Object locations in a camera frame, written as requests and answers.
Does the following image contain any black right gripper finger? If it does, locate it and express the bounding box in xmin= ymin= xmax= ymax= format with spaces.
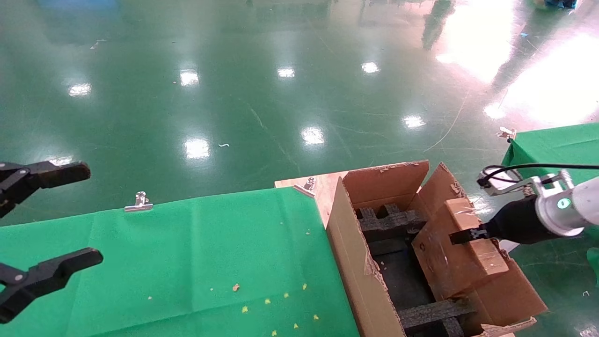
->
xmin=449 ymin=226 xmax=490 ymax=245

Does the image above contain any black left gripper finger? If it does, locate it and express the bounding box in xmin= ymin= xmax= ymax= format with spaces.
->
xmin=0 ymin=161 xmax=91 ymax=218
xmin=0 ymin=248 xmax=103 ymax=324

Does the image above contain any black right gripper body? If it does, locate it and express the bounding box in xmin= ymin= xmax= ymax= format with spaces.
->
xmin=487 ymin=197 xmax=546 ymax=245

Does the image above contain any small taped cardboard box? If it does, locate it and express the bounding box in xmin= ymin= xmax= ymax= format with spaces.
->
xmin=412 ymin=198 xmax=510 ymax=300

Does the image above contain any large open cardboard carton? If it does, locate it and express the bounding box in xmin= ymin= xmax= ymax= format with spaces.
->
xmin=325 ymin=160 xmax=548 ymax=337

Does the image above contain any black foam bottom pad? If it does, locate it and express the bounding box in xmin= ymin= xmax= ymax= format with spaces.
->
xmin=370 ymin=240 xmax=438 ymax=312

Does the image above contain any green table cloth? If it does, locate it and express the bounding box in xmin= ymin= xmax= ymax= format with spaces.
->
xmin=0 ymin=187 xmax=361 ymax=337
xmin=502 ymin=123 xmax=599 ymax=242

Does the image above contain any light green fabric piece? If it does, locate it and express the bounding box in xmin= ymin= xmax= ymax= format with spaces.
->
xmin=586 ymin=247 xmax=599 ymax=287

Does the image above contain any silver camera mounting bracket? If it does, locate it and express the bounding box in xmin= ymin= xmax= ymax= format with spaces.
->
xmin=477 ymin=171 xmax=543 ymax=197

